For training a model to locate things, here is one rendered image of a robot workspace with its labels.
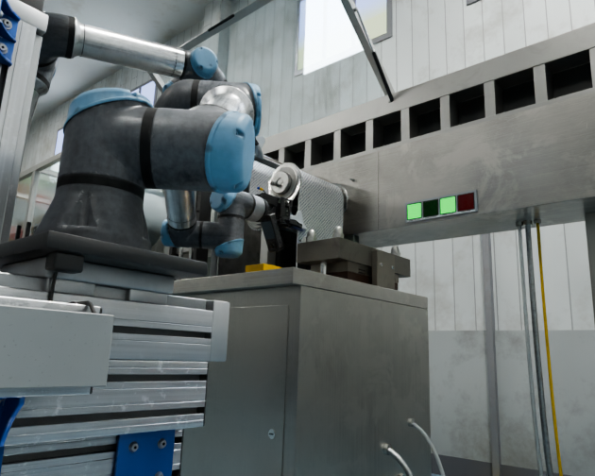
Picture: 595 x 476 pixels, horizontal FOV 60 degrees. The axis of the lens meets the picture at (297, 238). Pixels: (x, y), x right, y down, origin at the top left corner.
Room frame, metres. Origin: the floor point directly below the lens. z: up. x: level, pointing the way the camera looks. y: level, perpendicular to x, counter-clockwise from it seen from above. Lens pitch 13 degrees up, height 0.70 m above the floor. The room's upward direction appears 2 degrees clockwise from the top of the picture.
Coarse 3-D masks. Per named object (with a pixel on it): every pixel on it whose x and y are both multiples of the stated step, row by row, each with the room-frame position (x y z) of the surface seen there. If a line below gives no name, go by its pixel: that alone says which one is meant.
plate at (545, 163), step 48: (576, 96) 1.32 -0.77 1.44; (432, 144) 1.61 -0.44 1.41; (480, 144) 1.50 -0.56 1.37; (528, 144) 1.41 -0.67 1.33; (576, 144) 1.32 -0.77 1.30; (384, 192) 1.74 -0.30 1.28; (432, 192) 1.62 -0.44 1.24; (480, 192) 1.51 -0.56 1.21; (528, 192) 1.41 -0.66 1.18; (576, 192) 1.33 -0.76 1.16; (384, 240) 1.91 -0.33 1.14; (432, 240) 1.88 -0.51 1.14
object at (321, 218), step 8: (304, 200) 1.60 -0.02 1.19; (312, 200) 1.63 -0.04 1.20; (304, 208) 1.60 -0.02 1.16; (312, 208) 1.63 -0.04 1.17; (320, 208) 1.66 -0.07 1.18; (328, 208) 1.69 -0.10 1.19; (304, 216) 1.60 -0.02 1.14; (312, 216) 1.63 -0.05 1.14; (320, 216) 1.66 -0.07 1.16; (328, 216) 1.69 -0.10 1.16; (336, 216) 1.73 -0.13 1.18; (304, 224) 1.60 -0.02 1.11; (312, 224) 1.63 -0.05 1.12; (320, 224) 1.66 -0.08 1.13; (328, 224) 1.69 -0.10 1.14; (336, 224) 1.73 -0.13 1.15; (304, 232) 1.60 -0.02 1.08; (320, 232) 1.66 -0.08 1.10; (328, 232) 1.69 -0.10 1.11
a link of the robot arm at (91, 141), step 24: (96, 96) 0.63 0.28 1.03; (120, 96) 0.64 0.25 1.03; (144, 96) 0.67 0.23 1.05; (72, 120) 0.64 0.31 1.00; (96, 120) 0.63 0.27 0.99; (120, 120) 0.64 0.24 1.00; (144, 120) 0.64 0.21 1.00; (72, 144) 0.64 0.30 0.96; (96, 144) 0.63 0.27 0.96; (120, 144) 0.64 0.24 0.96; (144, 144) 0.64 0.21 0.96; (72, 168) 0.64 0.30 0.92; (96, 168) 0.64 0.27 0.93; (120, 168) 0.65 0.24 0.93; (144, 168) 0.66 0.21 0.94
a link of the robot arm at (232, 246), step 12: (228, 216) 1.34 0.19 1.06; (240, 216) 1.35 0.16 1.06; (204, 228) 1.34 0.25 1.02; (216, 228) 1.34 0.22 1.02; (228, 228) 1.34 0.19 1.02; (240, 228) 1.35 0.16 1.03; (204, 240) 1.34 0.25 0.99; (216, 240) 1.34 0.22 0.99; (228, 240) 1.34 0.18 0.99; (240, 240) 1.35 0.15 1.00; (216, 252) 1.35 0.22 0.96; (228, 252) 1.34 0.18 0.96; (240, 252) 1.36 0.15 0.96
